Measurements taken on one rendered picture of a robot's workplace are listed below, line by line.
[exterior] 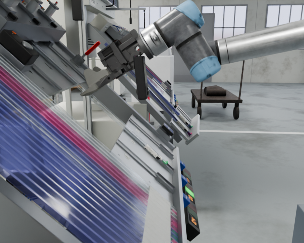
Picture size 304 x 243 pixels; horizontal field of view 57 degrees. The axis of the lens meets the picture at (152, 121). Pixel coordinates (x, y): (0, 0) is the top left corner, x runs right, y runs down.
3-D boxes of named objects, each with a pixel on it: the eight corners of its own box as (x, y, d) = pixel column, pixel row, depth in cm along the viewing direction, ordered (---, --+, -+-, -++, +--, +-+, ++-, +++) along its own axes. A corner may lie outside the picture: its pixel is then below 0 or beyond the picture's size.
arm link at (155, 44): (168, 48, 77) (168, 48, 69) (154, 58, 77) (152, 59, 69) (153, 24, 75) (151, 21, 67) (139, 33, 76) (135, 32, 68)
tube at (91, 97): (164, 164, 82) (167, 162, 81) (164, 166, 80) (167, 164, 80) (28, 41, 75) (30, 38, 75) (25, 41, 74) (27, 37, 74)
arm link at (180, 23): (208, 24, 67) (189, -8, 66) (169, 50, 69) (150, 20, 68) (206, 29, 74) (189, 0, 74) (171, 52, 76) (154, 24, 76)
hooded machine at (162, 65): (131, 114, 477) (129, 28, 443) (136, 106, 537) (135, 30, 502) (171, 114, 470) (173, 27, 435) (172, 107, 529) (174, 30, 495)
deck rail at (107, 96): (164, 159, 103) (176, 148, 102) (164, 161, 101) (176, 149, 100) (10, 20, 94) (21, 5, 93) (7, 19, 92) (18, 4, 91)
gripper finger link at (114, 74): (94, 83, 74) (122, 65, 75) (98, 88, 74) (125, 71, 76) (95, 82, 69) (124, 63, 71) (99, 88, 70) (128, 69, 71)
